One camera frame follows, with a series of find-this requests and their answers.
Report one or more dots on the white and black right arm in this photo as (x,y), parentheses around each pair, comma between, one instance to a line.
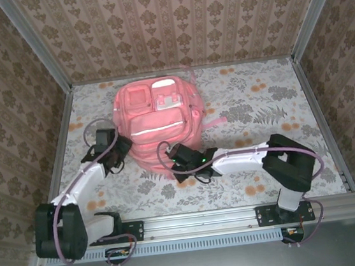
(241,159)

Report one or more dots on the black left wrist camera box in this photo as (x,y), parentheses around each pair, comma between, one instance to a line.
(106,138)

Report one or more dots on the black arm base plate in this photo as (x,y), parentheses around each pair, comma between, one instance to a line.
(267,215)
(134,231)

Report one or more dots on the aluminium frame side rail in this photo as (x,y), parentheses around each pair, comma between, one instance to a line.
(324,122)
(60,143)

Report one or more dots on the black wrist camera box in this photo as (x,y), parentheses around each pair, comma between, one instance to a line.
(179,151)
(106,138)

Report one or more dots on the small electronics board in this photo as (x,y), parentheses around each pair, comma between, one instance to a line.
(118,253)
(293,232)

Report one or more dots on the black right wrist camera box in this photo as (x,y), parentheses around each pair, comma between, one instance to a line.
(179,151)

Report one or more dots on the aluminium frame post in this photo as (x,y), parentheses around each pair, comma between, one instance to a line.
(34,46)
(317,11)

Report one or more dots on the pink student backpack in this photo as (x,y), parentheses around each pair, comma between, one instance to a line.
(157,128)

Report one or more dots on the white floral tablecloth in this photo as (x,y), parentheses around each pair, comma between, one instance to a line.
(241,100)

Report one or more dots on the wide aluminium mounting rail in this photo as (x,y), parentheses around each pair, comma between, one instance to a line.
(200,221)

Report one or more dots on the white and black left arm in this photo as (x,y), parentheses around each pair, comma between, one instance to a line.
(87,182)

